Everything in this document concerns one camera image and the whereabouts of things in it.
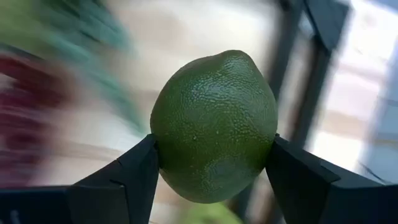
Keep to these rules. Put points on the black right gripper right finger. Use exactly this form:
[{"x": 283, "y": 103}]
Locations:
[{"x": 298, "y": 186}]

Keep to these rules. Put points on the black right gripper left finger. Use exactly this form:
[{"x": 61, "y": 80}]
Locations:
[{"x": 130, "y": 186}]

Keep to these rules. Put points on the green lime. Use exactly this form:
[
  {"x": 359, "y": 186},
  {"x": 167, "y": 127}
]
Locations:
[{"x": 214, "y": 124}]

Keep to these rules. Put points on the green mango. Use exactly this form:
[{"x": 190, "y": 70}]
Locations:
[{"x": 214, "y": 216}]

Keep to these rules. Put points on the red pomegranate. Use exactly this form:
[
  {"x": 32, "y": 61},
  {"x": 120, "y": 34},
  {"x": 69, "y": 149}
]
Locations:
[{"x": 25, "y": 93}]

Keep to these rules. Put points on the black metal rig frame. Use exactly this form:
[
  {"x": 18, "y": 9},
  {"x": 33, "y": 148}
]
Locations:
[{"x": 311, "y": 93}]

